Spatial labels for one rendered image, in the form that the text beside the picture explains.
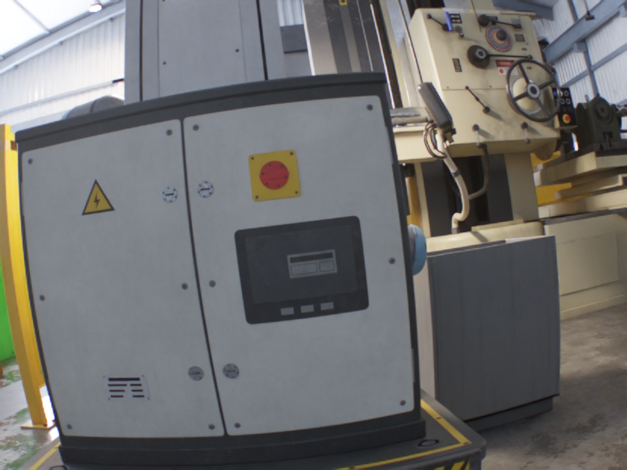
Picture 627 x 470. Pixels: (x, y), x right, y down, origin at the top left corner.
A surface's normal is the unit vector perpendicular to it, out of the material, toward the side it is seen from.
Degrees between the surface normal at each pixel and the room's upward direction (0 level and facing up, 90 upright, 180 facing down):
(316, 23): 90
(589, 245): 90
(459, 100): 90
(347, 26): 90
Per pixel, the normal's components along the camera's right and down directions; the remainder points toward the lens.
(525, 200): 0.00, -0.04
